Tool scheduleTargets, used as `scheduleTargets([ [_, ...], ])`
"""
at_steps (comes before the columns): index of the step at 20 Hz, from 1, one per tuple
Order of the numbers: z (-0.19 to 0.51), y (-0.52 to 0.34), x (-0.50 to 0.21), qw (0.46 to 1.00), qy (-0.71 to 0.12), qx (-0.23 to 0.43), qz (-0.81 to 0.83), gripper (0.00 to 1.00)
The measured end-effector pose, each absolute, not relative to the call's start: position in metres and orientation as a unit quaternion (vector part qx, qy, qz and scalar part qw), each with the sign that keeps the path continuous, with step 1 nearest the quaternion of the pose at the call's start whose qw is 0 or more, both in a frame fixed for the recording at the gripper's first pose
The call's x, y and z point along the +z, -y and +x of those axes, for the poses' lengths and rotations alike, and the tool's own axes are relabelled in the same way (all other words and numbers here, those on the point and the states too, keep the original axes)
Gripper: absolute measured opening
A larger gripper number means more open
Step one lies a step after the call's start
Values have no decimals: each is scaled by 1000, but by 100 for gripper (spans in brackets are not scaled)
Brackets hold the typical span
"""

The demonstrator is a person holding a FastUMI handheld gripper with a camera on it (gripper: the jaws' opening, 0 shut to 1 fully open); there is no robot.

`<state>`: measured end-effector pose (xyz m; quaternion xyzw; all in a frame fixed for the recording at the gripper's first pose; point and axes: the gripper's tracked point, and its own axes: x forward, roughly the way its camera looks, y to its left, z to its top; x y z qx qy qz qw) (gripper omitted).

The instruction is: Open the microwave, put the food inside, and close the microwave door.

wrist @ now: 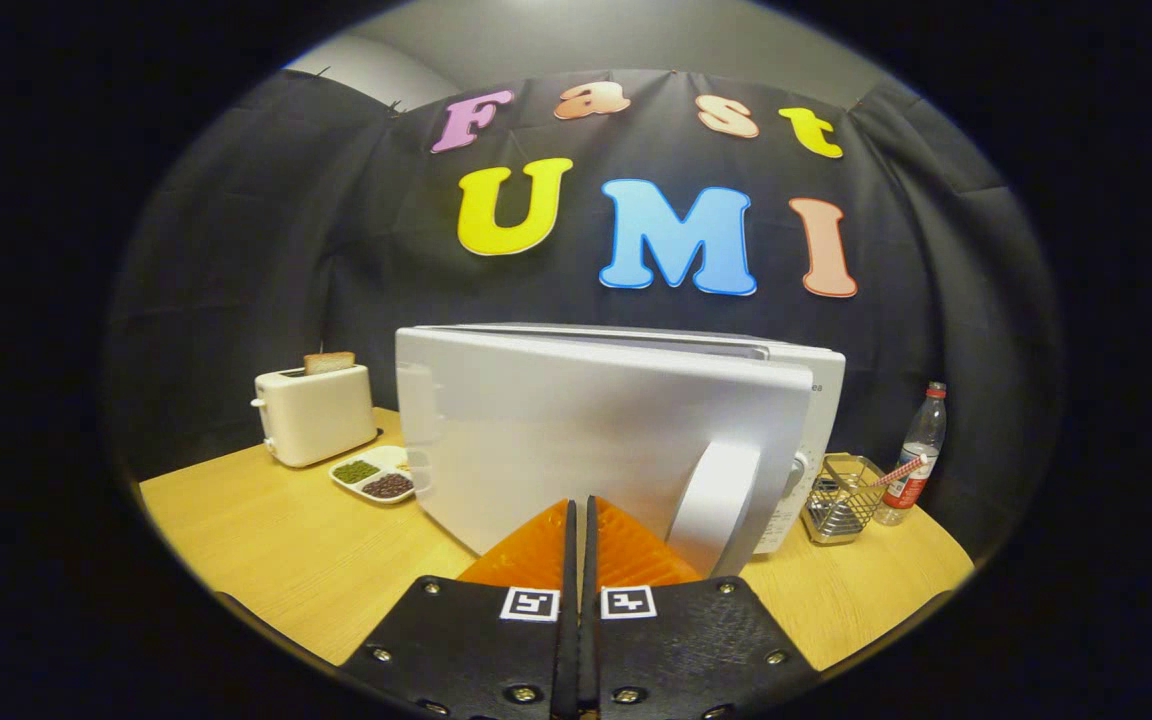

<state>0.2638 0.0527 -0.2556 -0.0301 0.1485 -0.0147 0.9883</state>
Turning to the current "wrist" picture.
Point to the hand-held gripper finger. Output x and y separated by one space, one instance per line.
568 650
589 650

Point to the white toaster oven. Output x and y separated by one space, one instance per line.
556 430

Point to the cream bread toaster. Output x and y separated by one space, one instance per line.
316 420

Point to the pile of dark red beans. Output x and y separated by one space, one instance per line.
388 486

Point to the white divided dish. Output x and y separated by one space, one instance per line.
391 462

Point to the pile of green beans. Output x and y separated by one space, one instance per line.
356 471

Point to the red white striped straw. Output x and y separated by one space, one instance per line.
901 470

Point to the toast bread slice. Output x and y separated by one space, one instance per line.
329 362

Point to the clear plastic water bottle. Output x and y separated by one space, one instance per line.
921 440

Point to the black backdrop cloth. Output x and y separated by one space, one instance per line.
236 300

